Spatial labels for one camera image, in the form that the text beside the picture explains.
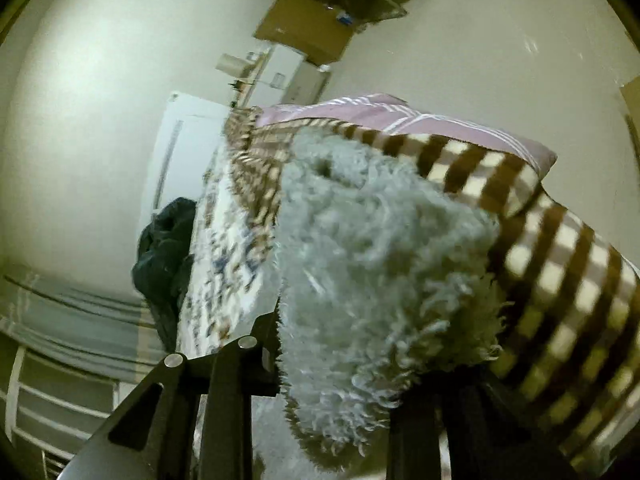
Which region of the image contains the brown cardboard box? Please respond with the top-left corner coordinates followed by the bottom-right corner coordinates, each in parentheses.
top-left (253, 0), bottom-right (357, 66)

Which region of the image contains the white cabinet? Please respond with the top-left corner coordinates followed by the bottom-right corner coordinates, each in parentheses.
top-left (235, 42), bottom-right (332, 108)

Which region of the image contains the dark cloth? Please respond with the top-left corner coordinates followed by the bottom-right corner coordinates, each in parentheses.
top-left (131, 197), bottom-right (198, 353)

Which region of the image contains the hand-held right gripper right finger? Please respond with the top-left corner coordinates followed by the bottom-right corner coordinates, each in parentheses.
top-left (387, 365), bottom-right (571, 480)

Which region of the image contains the floral printed bed sheet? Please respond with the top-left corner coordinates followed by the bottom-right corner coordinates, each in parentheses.
top-left (175, 145), bottom-right (281, 361)

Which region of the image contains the fluffy grey-blue blanket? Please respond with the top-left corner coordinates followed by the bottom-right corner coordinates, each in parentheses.
top-left (250, 127), bottom-right (516, 480)

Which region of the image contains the grey striped curtain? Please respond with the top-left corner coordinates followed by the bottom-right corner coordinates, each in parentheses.
top-left (0, 265), bottom-right (168, 386)

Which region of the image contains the white door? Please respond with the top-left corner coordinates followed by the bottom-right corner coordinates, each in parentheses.
top-left (145, 91), bottom-right (236, 211)

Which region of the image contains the brown checkered blanket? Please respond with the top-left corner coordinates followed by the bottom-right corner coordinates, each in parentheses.
top-left (222, 107), bottom-right (640, 478)

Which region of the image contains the pink striped pillow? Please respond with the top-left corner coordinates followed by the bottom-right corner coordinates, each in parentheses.
top-left (255, 92), bottom-right (558, 178)

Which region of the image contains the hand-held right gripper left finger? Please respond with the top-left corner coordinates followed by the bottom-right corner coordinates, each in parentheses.
top-left (65, 298), bottom-right (282, 480)

